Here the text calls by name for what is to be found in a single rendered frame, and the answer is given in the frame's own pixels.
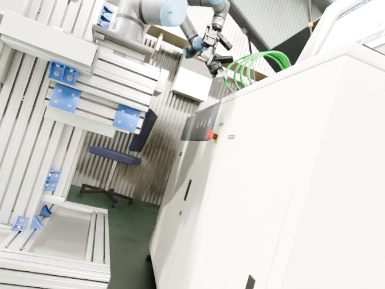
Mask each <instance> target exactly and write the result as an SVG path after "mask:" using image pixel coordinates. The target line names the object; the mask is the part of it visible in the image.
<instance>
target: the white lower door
mask: <svg viewBox="0 0 385 289"><path fill-rule="evenodd" d="M206 145H207V141H181V142H180V145H179V149H178V152H177V154H176V156H175V160H174V165H173V168H172V172H171V175H170V179H169V182H168V185H167V189H166V192H165V195H164V198H163V202H162V205H161V208H160V211H159V215H158V218H157V221H156V222H155V226H154V230H153V234H152V237H151V245H152V250H153V254H154V260H155V265H156V271H157V274H158V280H159V285H160V289H164V285H165V282H166V279H167V275H168V272H169V269H170V265H171V262H172V258H173V256H174V252H175V248H176V245H177V242H178V239H179V235H180V232H181V229H182V225H183V222H184V218H185V215H186V212H187V208H188V205H189V202H190V198H191V195H192V192H193V189H194V185H195V181H196V179H197V175H198V172H199V168H200V166H201V162H202V158H203V155H204V152H205V148H206Z"/></svg>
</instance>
